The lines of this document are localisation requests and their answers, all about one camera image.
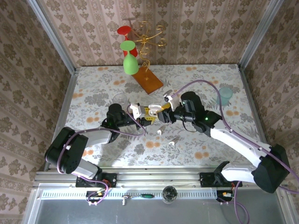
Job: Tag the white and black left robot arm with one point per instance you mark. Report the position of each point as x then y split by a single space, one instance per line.
100 136

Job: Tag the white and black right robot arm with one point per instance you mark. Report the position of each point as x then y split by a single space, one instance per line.
233 140

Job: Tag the clear plastic cup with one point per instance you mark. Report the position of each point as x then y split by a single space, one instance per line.
119 99

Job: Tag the floral tablecloth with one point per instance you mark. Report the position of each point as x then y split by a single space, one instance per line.
187 77

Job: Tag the teal translucent cup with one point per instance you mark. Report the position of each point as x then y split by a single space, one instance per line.
225 96

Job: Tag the green wine glass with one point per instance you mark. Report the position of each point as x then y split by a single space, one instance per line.
130 65

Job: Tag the red wine glass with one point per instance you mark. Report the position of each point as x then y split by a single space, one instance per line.
123 30

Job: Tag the grey metal shelf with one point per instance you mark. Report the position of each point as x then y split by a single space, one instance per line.
149 214

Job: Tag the aluminium side rail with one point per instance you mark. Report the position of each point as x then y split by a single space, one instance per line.
67 100
252 100

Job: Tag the aluminium cross rail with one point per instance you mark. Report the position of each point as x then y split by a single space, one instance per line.
151 176

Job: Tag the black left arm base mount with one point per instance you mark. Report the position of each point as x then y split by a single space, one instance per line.
112 179

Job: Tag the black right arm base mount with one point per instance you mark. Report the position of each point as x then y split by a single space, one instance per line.
205 180

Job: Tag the aluminium frame post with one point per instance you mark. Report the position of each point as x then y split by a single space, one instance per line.
259 35
52 35

